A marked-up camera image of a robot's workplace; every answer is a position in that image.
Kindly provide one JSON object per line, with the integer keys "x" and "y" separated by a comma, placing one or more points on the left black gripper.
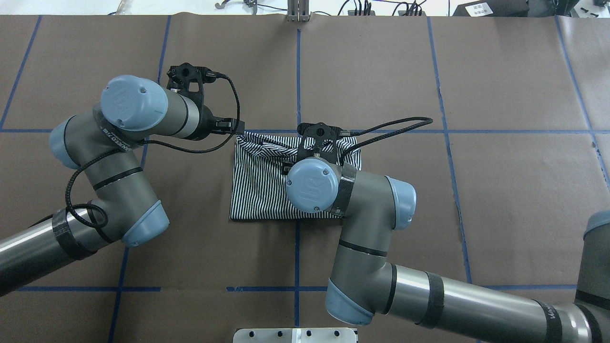
{"x": 207, "y": 123}

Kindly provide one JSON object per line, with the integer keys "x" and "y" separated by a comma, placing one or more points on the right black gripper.
{"x": 287, "y": 167}

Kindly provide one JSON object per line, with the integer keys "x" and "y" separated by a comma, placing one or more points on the navy white striped polo shirt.
{"x": 259, "y": 187}

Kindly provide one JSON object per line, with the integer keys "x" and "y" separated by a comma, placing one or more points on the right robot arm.
{"x": 363, "y": 283}

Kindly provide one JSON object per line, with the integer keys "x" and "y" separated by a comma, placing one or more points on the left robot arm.
{"x": 109, "y": 198}

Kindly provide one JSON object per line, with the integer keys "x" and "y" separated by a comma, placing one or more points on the brown paper table cover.
{"x": 514, "y": 164}

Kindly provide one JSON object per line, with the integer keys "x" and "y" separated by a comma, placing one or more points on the black box with label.
{"x": 492, "y": 8}

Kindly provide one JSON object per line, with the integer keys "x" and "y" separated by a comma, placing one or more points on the aluminium frame post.
{"x": 298, "y": 11}

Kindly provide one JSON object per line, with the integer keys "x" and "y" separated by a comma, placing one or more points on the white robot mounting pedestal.
{"x": 297, "y": 335}

